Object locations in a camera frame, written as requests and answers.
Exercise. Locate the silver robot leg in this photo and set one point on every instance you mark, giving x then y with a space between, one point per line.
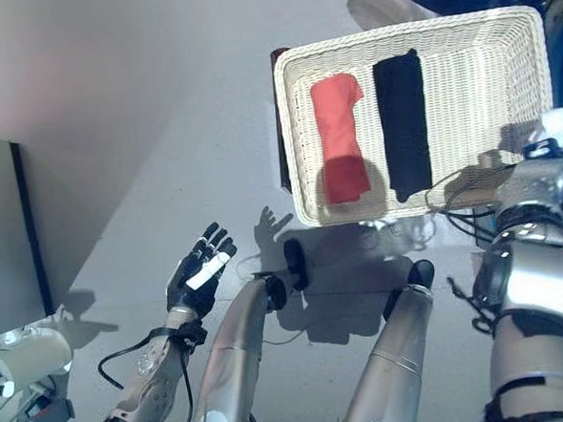
232 348
395 357

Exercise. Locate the white wicker basket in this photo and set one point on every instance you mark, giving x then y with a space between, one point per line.
471 104

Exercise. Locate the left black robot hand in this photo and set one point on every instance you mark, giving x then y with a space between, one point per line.
192 283

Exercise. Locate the right silver robot leg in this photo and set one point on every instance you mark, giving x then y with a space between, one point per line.
395 357

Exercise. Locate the dark brown wooden stool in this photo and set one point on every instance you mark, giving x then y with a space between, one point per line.
282 125

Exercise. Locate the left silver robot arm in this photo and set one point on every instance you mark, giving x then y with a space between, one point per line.
149 386

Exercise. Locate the left silver robot leg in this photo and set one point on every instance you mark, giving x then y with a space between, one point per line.
232 348

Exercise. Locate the grey board with dark edge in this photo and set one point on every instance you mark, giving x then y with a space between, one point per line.
0 228

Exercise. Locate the black cloth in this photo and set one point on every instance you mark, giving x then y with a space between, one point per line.
403 127

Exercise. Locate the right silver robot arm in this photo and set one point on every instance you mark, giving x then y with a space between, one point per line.
539 276

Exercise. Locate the red cloth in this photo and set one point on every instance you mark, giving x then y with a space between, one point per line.
339 136

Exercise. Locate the white rounded device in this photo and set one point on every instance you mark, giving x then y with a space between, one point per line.
27 355

